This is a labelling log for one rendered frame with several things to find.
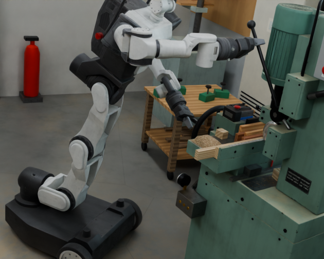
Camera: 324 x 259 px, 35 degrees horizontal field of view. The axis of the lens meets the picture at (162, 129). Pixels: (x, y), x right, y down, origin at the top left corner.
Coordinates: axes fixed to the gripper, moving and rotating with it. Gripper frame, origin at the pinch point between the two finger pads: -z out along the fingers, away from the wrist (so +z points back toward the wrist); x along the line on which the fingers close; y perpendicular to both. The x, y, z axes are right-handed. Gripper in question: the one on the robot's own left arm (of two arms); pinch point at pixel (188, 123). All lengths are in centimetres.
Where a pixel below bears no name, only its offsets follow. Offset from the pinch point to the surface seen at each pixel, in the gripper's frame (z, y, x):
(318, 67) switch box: -35, 71, 37
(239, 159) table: -37.9, 21.0, 19.0
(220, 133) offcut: -21.3, 17.6, 14.0
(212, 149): -32.2, 18.4, 32.1
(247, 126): -24.2, 27.8, 8.8
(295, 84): -34, 61, 35
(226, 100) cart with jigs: 58, -21, -125
